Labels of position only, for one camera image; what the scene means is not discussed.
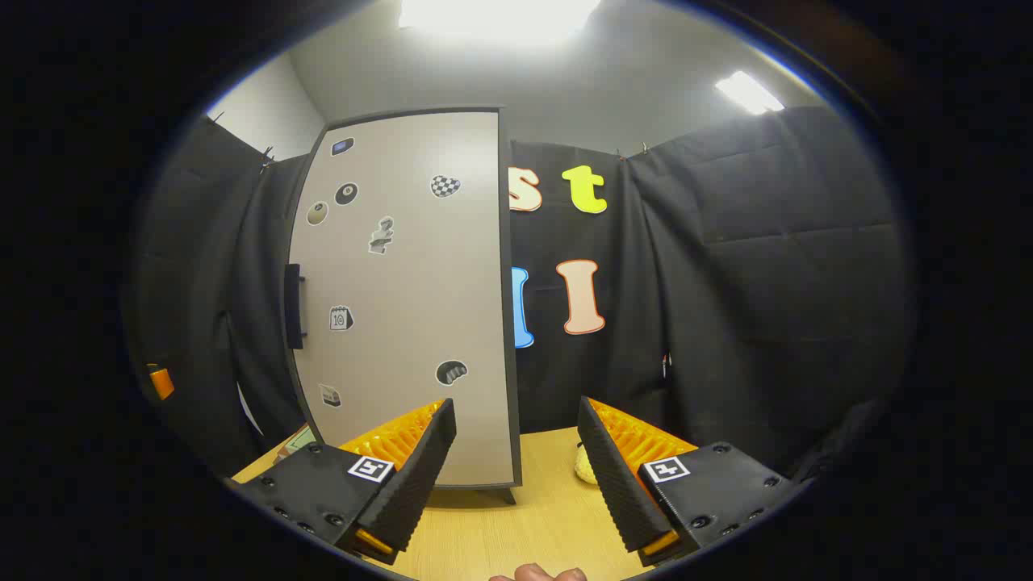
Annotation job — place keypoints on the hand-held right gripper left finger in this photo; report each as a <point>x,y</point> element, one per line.
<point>420,476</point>

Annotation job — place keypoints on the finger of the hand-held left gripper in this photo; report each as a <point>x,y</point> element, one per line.
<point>161,383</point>

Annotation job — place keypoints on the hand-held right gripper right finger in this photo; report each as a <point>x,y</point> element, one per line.
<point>613,484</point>

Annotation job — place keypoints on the light grey cabinet door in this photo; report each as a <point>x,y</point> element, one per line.
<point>403,307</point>

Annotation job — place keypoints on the dark grey cabinet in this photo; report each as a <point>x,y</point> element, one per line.
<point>510,323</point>

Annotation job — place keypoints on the yellow textured toy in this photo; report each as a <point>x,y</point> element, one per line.
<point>586,472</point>

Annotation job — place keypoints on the green cover book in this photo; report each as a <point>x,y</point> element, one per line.
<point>300,440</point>

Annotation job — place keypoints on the black backdrop cloth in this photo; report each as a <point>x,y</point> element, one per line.
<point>726,282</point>

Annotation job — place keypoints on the small ceiling light panel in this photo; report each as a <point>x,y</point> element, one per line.
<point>749,91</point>

